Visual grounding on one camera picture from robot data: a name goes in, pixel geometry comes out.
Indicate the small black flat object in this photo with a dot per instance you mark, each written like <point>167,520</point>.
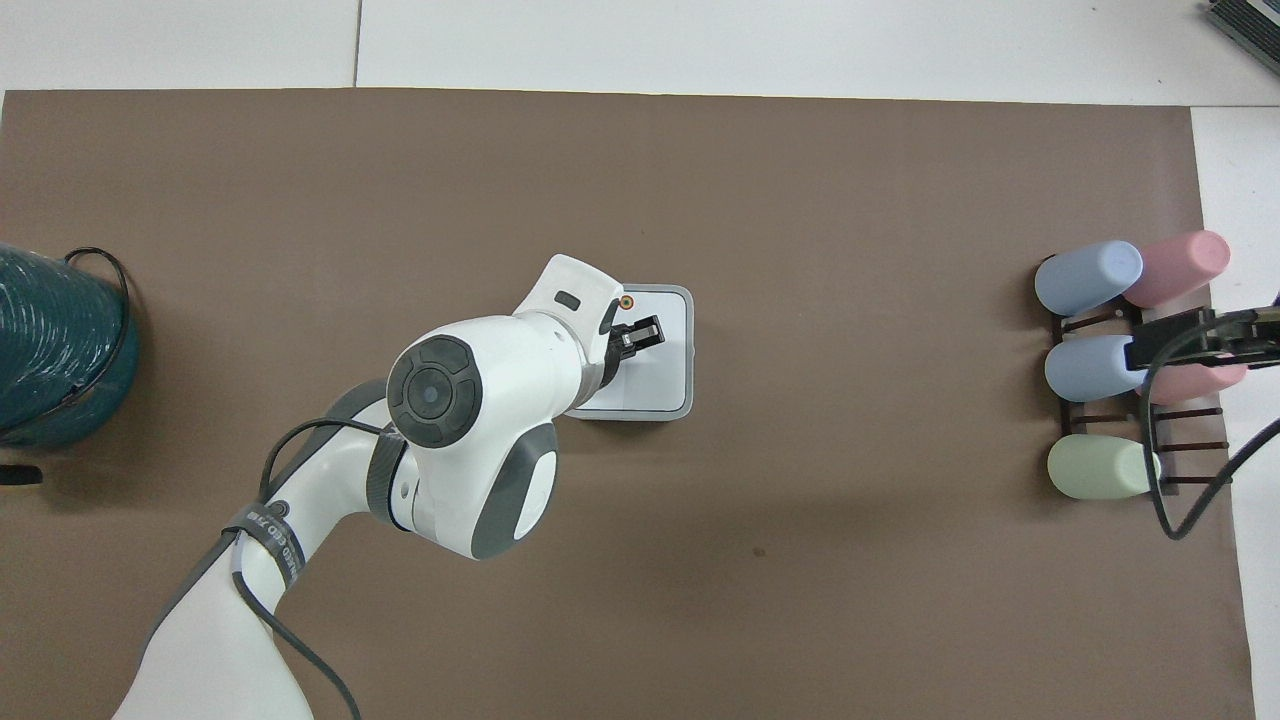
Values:
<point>18,475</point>

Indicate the teal ribbed basket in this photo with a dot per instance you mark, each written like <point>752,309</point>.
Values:
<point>50,350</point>

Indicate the pink cup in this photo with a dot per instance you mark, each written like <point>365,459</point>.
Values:
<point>1180,265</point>
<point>1195,385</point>

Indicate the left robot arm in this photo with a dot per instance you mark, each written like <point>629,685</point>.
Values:
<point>470,430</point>

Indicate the blue cup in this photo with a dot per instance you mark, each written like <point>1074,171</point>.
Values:
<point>1090,368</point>
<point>1085,278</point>

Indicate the green cup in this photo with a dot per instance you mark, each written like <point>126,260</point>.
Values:
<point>1100,467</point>

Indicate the white square scale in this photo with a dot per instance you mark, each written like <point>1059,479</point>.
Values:
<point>668,375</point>

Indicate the dark brown cup rack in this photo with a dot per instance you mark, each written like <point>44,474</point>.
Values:
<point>1190,445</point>

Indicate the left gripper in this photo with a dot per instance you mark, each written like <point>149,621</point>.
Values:
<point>610,325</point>

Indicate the grey ribbed object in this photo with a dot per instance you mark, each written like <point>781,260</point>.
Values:
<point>1250,22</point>

